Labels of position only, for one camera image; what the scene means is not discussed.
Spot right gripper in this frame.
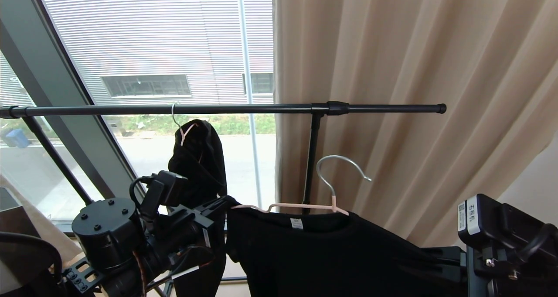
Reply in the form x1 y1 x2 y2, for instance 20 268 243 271
420 244 558 297

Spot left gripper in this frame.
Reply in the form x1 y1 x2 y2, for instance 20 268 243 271
145 195 238 281

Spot black shorts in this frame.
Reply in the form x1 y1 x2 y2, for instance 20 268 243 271
168 119 228 297

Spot pink clothes hanger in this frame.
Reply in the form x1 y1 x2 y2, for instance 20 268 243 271
230 155 372 216
171 102 199 147

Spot black garment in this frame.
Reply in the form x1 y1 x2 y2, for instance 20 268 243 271
225 197 470 297

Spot black clothes rack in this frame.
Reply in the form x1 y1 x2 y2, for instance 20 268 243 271
0 101 447 297

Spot window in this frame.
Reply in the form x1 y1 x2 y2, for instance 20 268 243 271
0 0 276 234

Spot black cable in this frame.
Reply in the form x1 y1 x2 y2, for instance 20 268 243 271
129 175 154 198
0 232 64 285

